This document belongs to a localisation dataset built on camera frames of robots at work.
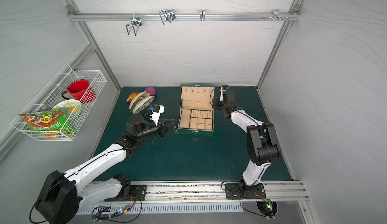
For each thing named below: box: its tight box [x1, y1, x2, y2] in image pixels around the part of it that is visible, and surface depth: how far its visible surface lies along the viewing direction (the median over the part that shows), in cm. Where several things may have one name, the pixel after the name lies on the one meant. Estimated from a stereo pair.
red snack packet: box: [125, 92, 141, 103], surface depth 117 cm
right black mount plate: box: [224, 182, 267, 200], surface depth 74 cm
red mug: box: [61, 79, 97, 104], surface depth 69 cm
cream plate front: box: [132, 95, 155, 115], surface depth 92 cm
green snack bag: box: [18, 108, 69, 131], surface depth 56 cm
